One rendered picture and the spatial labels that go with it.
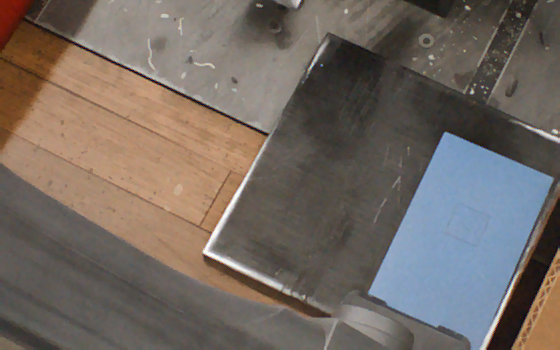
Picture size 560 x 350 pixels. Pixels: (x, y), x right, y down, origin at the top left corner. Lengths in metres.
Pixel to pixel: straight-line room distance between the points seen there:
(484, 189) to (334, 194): 0.09
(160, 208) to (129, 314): 0.39
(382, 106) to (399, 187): 0.05
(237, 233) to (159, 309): 0.35
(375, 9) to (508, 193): 0.15
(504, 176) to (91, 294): 0.42
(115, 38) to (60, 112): 0.06
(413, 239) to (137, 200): 0.17
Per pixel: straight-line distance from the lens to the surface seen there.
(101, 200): 0.82
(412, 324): 0.64
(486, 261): 0.78
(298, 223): 0.78
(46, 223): 0.42
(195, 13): 0.86
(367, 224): 0.78
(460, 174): 0.79
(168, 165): 0.82
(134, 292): 0.43
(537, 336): 0.79
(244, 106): 0.83
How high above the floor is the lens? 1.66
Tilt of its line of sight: 67 degrees down
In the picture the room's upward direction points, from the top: 1 degrees clockwise
